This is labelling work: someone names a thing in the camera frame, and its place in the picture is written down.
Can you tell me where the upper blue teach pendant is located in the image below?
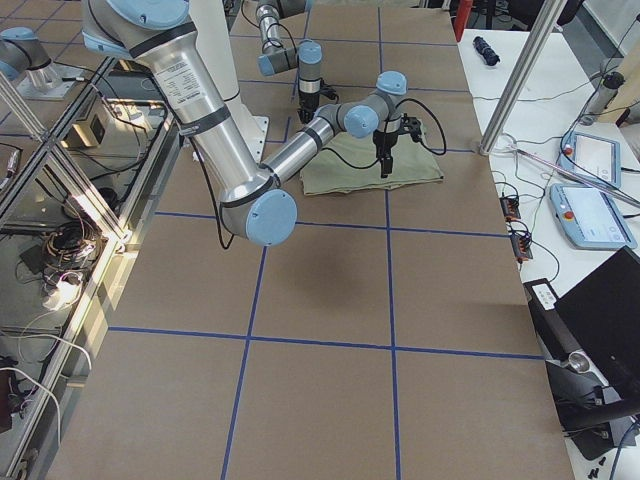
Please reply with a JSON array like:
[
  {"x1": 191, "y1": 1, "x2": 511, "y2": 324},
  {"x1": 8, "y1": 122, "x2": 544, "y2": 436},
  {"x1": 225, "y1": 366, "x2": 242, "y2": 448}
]
[{"x1": 558, "y1": 131, "x2": 621, "y2": 188}]

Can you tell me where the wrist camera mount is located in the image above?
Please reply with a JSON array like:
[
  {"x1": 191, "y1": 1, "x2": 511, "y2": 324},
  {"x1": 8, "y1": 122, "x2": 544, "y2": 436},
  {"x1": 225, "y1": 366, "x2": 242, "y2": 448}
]
[{"x1": 399, "y1": 114, "x2": 422, "y2": 143}]

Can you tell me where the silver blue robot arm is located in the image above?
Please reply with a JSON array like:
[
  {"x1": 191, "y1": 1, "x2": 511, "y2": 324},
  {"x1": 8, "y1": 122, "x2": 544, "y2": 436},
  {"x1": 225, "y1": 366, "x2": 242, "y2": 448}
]
[
  {"x1": 81, "y1": 1, "x2": 407, "y2": 246},
  {"x1": 255, "y1": 1, "x2": 338, "y2": 124}
]

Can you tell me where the folded dark blue umbrella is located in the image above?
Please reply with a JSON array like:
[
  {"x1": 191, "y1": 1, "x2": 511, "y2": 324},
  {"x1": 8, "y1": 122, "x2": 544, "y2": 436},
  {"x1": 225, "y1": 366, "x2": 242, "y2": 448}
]
[{"x1": 473, "y1": 36, "x2": 500, "y2": 67}]

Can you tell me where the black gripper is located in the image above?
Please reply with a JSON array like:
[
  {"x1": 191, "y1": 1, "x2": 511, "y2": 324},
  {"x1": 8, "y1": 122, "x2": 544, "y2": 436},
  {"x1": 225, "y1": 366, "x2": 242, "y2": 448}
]
[
  {"x1": 297, "y1": 89, "x2": 336, "y2": 123},
  {"x1": 372, "y1": 114, "x2": 402, "y2": 178}
]

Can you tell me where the metal water bottle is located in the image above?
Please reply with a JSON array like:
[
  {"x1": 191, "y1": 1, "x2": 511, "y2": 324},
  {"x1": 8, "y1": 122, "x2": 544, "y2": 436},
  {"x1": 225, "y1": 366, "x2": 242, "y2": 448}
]
[{"x1": 586, "y1": 71, "x2": 625, "y2": 116}]

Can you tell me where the blue teach pendant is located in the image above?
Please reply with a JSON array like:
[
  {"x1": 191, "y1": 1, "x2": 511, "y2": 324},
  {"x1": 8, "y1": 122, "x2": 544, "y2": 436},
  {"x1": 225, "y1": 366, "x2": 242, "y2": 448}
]
[
  {"x1": 549, "y1": 184, "x2": 638, "y2": 251},
  {"x1": 558, "y1": 131, "x2": 621, "y2": 188}
]

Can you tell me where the aluminium frame post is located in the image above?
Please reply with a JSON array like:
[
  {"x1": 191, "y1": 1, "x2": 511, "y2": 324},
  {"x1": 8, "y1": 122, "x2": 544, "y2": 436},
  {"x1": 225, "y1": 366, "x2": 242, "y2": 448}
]
[{"x1": 478, "y1": 0, "x2": 567, "y2": 156}]

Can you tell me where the black laptop computer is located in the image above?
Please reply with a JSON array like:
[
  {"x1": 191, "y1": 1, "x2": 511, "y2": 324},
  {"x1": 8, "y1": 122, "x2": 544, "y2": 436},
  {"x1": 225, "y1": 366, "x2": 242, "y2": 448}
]
[{"x1": 524, "y1": 247, "x2": 639, "y2": 460}]

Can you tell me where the lower blue teach pendant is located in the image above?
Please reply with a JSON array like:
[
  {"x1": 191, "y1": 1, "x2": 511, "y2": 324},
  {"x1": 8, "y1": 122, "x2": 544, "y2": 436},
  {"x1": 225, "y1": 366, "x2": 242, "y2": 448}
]
[{"x1": 549, "y1": 184, "x2": 638, "y2": 251}]

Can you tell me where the brown table cover mat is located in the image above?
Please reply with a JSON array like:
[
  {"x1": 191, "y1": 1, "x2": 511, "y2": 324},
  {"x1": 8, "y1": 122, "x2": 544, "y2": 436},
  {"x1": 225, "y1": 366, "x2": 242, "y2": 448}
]
[{"x1": 48, "y1": 6, "x2": 573, "y2": 479}]

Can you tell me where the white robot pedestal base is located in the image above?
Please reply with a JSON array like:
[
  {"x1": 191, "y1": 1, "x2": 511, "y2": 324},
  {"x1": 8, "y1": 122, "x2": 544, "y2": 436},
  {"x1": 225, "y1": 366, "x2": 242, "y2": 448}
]
[{"x1": 189, "y1": 0, "x2": 269, "y2": 162}]

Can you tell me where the green long-sleeve shirt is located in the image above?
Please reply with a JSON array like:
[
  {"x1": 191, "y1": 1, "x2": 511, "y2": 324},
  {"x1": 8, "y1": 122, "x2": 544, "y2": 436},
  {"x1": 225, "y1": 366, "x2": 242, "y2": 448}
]
[{"x1": 300, "y1": 133, "x2": 444, "y2": 196}]

